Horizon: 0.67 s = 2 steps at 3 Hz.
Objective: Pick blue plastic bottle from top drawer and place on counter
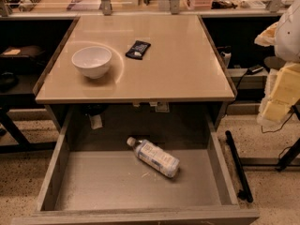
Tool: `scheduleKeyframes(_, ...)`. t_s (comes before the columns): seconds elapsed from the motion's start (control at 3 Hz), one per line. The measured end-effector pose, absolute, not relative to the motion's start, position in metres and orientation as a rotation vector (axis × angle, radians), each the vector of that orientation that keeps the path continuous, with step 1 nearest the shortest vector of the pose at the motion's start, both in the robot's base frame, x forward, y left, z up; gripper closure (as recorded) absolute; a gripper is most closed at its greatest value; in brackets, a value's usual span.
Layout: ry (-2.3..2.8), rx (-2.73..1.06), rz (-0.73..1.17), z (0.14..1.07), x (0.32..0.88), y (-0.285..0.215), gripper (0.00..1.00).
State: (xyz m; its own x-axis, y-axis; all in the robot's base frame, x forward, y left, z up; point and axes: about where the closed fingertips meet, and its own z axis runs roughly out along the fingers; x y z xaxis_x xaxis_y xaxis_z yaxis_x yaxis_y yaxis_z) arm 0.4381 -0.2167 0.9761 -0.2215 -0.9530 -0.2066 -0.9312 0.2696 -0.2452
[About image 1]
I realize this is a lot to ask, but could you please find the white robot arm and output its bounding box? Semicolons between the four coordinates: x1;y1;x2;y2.
254;0;300;126

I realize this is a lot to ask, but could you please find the beige top counter cabinet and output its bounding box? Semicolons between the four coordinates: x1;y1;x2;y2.
35;14;236;106

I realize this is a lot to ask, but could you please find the black snack packet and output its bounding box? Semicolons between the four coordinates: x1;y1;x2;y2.
126;40;151;60

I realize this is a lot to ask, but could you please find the clear plastic water bottle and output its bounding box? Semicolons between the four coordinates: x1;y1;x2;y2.
127;137;180;178

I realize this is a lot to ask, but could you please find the open grey drawer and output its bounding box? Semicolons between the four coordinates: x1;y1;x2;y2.
11;103;259;225

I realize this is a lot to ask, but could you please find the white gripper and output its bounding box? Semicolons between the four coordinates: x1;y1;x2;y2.
254;22;300;127

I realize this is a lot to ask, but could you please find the white tag under counter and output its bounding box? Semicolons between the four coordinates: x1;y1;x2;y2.
89;114;103;129

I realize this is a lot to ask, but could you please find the white ceramic bowl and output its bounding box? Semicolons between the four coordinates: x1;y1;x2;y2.
71;46;113;79

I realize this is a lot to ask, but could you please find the black phone on shelf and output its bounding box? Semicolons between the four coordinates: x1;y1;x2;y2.
247;65;263;75

